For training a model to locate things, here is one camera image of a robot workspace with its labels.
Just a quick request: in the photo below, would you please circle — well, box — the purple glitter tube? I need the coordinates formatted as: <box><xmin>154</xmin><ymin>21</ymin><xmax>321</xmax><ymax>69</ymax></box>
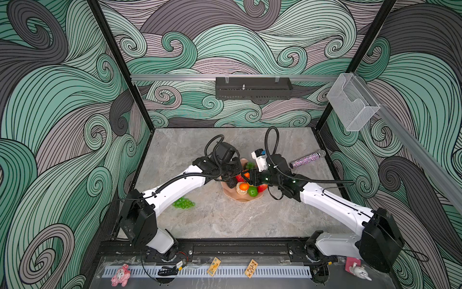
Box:
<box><xmin>289</xmin><ymin>149</ymin><xmax>326</xmax><ymax>169</ymax></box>

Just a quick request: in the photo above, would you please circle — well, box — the green fake grape bunch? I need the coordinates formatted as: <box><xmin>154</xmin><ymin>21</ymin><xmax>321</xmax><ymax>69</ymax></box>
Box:
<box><xmin>172</xmin><ymin>197</ymin><xmax>196</xmax><ymax>210</ymax></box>

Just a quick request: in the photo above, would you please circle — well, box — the black corner frame post right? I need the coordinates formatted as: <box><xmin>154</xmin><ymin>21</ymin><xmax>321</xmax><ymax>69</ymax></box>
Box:
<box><xmin>315</xmin><ymin>0</ymin><xmax>397</xmax><ymax>133</ymax></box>

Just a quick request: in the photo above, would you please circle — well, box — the red fake strawberry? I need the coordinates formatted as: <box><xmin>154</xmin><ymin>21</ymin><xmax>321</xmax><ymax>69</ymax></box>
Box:
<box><xmin>257</xmin><ymin>184</ymin><xmax>268</xmax><ymax>193</ymax></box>

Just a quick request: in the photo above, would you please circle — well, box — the green fake lime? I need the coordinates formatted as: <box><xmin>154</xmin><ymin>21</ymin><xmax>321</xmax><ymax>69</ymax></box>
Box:
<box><xmin>247</xmin><ymin>186</ymin><xmax>259</xmax><ymax>197</ymax></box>

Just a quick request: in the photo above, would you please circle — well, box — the aluminium rail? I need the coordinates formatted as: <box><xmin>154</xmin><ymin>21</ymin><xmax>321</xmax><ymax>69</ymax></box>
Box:
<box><xmin>364</xmin><ymin>79</ymin><xmax>462</xmax><ymax>208</ymax></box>
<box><xmin>130</xmin><ymin>73</ymin><xmax>339</xmax><ymax>82</ymax></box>

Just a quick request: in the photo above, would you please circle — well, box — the aluminium right rail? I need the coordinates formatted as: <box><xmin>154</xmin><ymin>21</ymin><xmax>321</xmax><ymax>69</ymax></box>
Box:
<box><xmin>364</xmin><ymin>79</ymin><xmax>462</xmax><ymax>208</ymax></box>

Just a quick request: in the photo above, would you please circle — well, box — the clear acrylic wall box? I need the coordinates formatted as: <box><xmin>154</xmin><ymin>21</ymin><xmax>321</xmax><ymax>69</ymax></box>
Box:
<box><xmin>327</xmin><ymin>73</ymin><xmax>380</xmax><ymax>132</ymax></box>

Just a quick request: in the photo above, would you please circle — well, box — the black corner frame post left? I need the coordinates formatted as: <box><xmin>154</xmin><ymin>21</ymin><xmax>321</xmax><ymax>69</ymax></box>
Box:
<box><xmin>87</xmin><ymin>0</ymin><xmax>155</xmax><ymax>134</ymax></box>

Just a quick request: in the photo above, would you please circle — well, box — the black wall tray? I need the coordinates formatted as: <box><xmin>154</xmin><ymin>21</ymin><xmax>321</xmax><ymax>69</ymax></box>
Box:
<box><xmin>215</xmin><ymin>78</ymin><xmax>294</xmax><ymax>101</ymax></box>

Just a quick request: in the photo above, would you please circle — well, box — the black corner frame post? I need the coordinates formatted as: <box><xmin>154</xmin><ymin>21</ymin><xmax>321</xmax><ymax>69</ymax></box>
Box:
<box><xmin>87</xmin><ymin>0</ymin><xmax>155</xmax><ymax>134</ymax></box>
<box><xmin>315</xmin><ymin>0</ymin><xmax>397</xmax><ymax>133</ymax></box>

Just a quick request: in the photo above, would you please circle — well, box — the yellow tag left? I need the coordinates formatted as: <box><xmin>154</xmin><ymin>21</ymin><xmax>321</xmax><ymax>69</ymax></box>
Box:
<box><xmin>206</xmin><ymin>257</ymin><xmax>221</xmax><ymax>277</ymax></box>

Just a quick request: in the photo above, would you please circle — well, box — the aluminium back rail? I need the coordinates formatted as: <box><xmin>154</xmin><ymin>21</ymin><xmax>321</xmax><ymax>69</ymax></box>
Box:
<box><xmin>130</xmin><ymin>73</ymin><xmax>339</xmax><ymax>82</ymax></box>

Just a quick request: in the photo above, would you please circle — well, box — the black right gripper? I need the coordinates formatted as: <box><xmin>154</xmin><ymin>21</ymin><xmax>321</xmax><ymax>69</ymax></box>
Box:
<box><xmin>241</xmin><ymin>165</ymin><xmax>284</xmax><ymax>189</ymax></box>

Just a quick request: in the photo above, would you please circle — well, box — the orange oval cherry tomato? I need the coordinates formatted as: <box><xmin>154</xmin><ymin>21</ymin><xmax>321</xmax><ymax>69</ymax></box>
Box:
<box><xmin>239</xmin><ymin>183</ymin><xmax>250</xmax><ymax>191</ymax></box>

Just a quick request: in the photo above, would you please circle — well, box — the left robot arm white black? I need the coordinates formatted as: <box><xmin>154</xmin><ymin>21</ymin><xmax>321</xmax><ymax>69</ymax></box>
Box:
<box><xmin>117</xmin><ymin>134</ymin><xmax>243</xmax><ymax>254</ymax></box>

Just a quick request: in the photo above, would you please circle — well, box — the yellow tag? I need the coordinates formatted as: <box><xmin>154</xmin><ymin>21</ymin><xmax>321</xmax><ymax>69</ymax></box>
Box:
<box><xmin>206</xmin><ymin>257</ymin><xmax>221</xmax><ymax>277</ymax></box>
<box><xmin>244</xmin><ymin>259</ymin><xmax>258</xmax><ymax>278</ymax></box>

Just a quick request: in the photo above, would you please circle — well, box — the yellow tag right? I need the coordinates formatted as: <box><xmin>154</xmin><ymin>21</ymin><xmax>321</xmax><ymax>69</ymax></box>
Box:
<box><xmin>244</xmin><ymin>259</ymin><xmax>258</xmax><ymax>278</ymax></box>

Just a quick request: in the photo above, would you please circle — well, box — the pink white plush toy right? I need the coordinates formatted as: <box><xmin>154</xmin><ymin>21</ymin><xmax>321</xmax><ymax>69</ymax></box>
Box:
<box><xmin>345</xmin><ymin>257</ymin><xmax>372</xmax><ymax>281</ymax></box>

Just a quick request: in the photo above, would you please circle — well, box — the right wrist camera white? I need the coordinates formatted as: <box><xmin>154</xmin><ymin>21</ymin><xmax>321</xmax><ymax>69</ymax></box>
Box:
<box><xmin>251</xmin><ymin>149</ymin><xmax>268</xmax><ymax>172</ymax></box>

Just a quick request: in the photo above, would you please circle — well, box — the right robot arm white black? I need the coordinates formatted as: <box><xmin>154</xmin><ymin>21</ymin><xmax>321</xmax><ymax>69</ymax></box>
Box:
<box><xmin>247</xmin><ymin>126</ymin><xmax>405</xmax><ymax>273</ymax></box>

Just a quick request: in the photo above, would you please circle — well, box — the pink plush toy left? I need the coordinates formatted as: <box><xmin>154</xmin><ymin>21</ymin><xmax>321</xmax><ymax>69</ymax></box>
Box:
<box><xmin>111</xmin><ymin>264</ymin><xmax>131</xmax><ymax>287</ymax></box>

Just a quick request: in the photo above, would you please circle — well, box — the white slotted cable duct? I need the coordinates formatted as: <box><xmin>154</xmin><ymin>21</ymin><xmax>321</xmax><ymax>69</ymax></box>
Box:
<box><xmin>102</xmin><ymin>265</ymin><xmax>312</xmax><ymax>279</ymax></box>

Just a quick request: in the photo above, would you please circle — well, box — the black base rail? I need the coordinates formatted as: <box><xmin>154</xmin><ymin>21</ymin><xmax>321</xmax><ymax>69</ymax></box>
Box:
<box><xmin>97</xmin><ymin>236</ymin><xmax>362</xmax><ymax>266</ymax></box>

